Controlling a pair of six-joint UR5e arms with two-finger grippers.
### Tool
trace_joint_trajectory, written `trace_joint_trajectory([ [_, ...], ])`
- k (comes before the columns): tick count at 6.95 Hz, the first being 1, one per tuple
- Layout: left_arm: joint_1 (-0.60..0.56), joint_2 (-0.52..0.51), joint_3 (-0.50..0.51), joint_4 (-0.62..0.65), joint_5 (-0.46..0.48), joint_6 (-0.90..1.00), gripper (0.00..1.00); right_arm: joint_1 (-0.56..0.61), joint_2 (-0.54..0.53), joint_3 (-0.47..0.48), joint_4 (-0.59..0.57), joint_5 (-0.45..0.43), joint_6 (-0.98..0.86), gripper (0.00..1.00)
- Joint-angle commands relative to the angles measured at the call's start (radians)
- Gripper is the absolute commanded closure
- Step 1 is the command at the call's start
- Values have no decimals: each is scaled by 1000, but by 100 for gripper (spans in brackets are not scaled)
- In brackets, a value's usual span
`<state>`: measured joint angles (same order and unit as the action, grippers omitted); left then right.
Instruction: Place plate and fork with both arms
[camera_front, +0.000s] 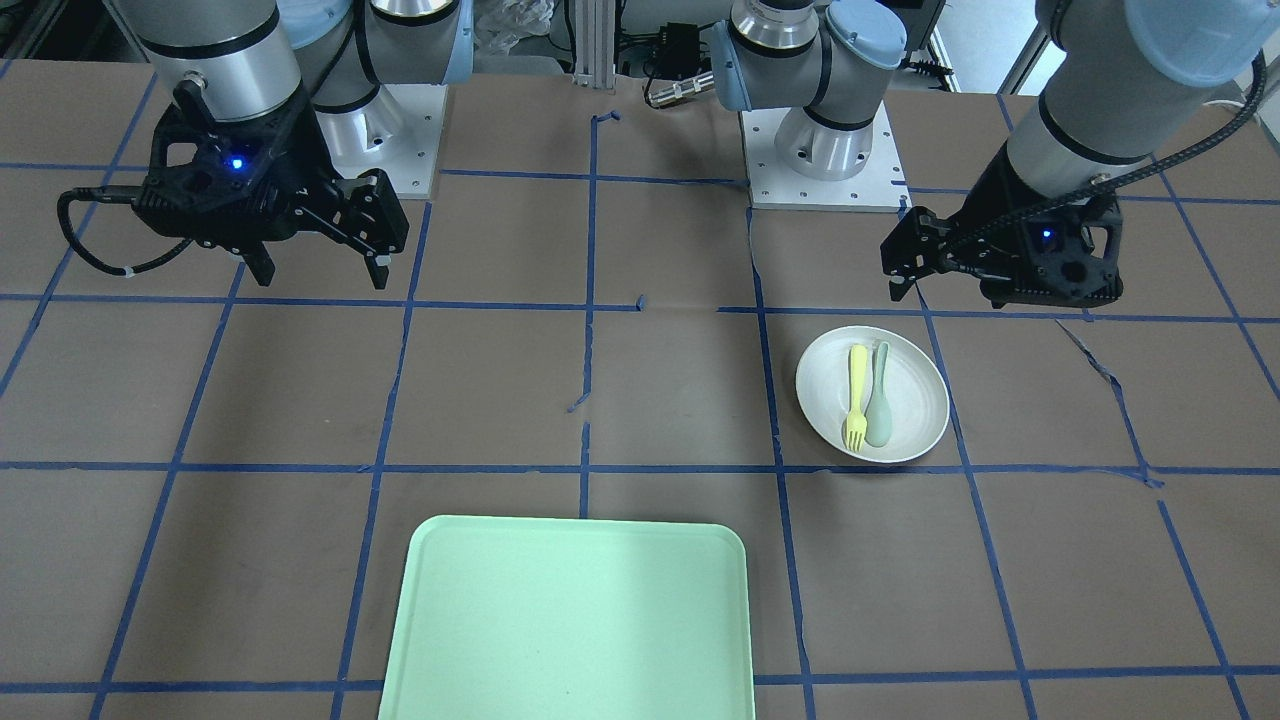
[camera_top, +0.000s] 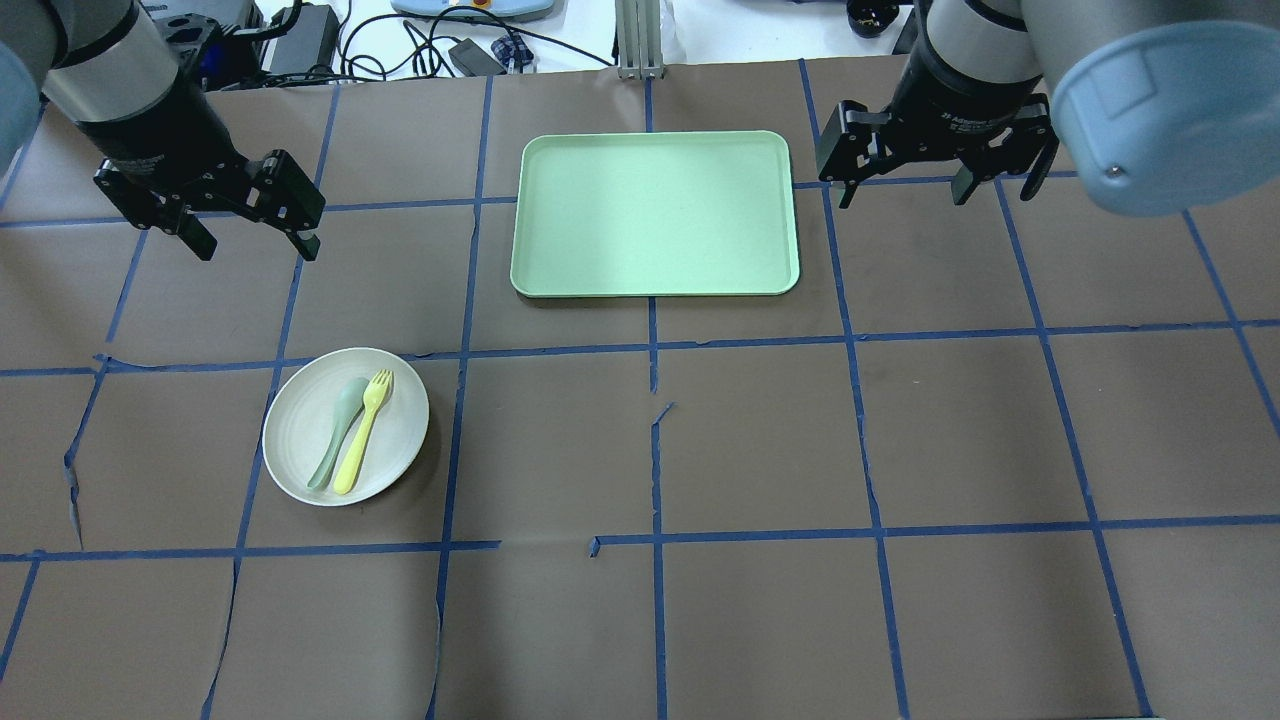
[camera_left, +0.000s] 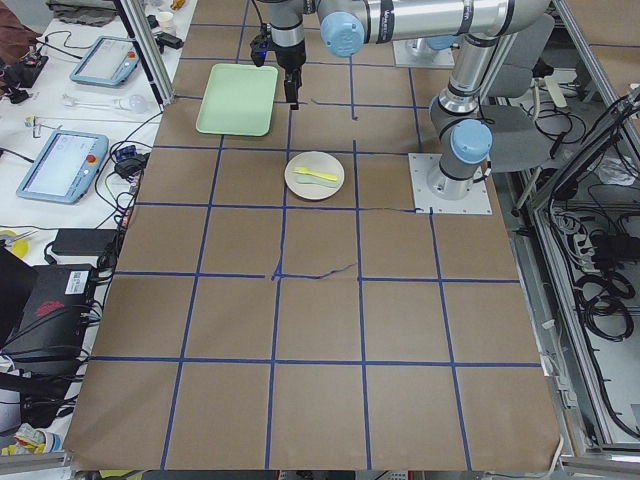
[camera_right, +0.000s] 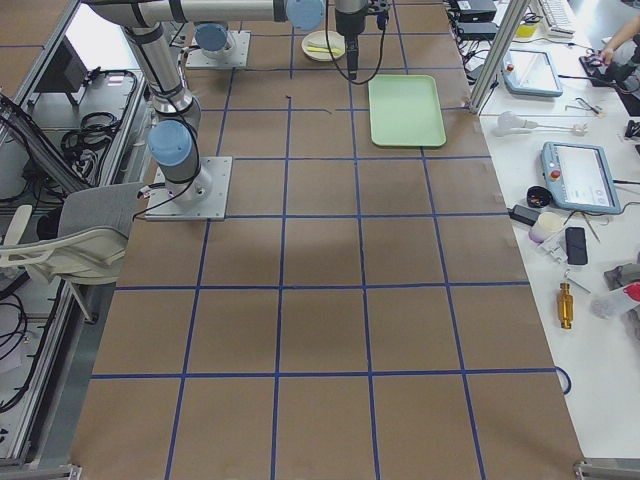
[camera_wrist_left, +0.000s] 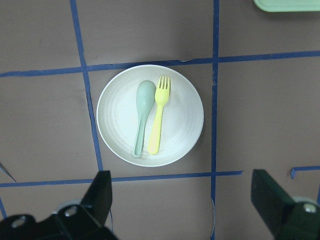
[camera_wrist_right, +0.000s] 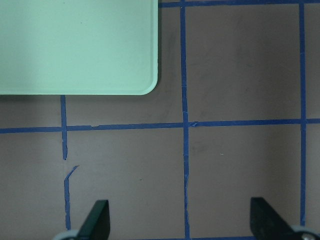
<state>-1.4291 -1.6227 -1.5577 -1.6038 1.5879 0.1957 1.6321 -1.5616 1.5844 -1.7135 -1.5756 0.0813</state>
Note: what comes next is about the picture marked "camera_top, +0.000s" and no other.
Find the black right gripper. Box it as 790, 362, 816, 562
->
815, 85, 1060, 210

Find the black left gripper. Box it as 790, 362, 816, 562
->
93, 95, 326, 263

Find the yellow plastic fork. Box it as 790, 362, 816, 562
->
332, 368, 394, 495

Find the white round plate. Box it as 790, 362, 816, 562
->
261, 347, 430, 507

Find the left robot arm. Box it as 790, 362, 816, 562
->
3, 1, 326, 261

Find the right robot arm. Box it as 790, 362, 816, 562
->
815, 1, 1279, 217

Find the teal plastic spoon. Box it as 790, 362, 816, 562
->
306, 377, 369, 489

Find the black power adapter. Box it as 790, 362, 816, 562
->
264, 3, 339, 78

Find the light green tray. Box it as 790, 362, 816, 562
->
509, 129, 801, 299

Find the blue teach pendant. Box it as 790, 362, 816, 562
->
389, 0, 557, 22

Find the aluminium frame post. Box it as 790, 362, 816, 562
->
614, 0, 666, 79

